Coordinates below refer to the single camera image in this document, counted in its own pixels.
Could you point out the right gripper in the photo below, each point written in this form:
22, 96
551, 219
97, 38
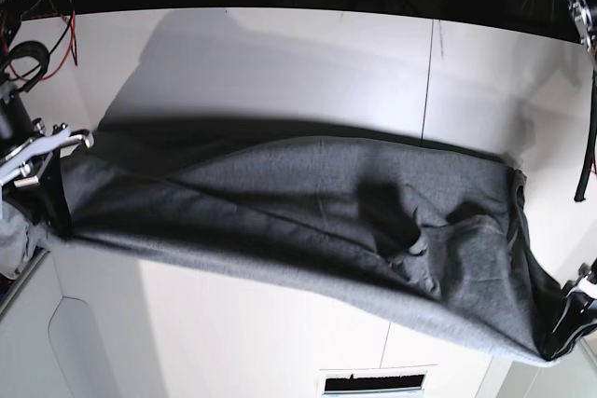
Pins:
31, 163

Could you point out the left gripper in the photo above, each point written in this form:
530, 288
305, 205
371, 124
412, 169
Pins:
588, 277

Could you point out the dark grey t-shirt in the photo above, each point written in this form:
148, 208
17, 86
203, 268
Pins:
416, 235

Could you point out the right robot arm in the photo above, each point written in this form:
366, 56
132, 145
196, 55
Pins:
23, 64

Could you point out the light grey clothes pile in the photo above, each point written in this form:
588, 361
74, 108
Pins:
19, 238

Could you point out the right white bin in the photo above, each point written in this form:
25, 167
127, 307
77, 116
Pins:
539, 343

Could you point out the white bin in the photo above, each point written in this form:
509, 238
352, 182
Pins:
50, 343
539, 343

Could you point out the left white bin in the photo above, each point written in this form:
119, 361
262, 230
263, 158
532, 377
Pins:
50, 343

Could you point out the white table cable slot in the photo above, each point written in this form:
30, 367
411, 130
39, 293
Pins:
373, 383

